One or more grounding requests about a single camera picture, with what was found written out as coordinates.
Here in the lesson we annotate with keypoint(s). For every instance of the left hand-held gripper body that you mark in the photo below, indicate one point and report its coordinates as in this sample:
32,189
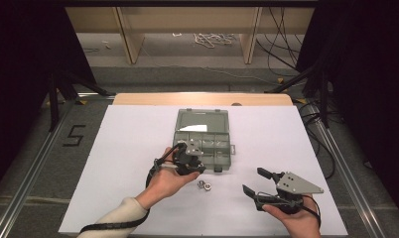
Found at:
194,147

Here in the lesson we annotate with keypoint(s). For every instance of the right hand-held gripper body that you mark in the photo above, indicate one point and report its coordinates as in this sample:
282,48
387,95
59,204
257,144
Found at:
295,185

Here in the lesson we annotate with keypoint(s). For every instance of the grey transparent compartment box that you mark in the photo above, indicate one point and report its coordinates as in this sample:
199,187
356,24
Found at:
217,155

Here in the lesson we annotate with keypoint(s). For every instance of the person's right hand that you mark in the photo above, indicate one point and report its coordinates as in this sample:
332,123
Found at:
301,224

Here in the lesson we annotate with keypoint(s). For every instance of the person's left hand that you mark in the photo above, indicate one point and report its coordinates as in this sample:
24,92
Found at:
161,185

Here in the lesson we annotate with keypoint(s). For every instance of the white board sheet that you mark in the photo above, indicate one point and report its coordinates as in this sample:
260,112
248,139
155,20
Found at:
138,132

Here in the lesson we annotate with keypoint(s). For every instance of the black metal stand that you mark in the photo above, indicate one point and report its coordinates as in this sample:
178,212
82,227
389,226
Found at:
53,105
325,109

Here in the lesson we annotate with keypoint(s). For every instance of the wooden shelf unit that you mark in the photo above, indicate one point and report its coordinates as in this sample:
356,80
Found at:
187,20

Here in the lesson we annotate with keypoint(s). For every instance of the black curtain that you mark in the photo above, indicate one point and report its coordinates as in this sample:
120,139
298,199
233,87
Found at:
372,82
19,66

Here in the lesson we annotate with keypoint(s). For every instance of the aluminium floor rail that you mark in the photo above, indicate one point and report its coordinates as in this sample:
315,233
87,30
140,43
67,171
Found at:
24,188
352,185

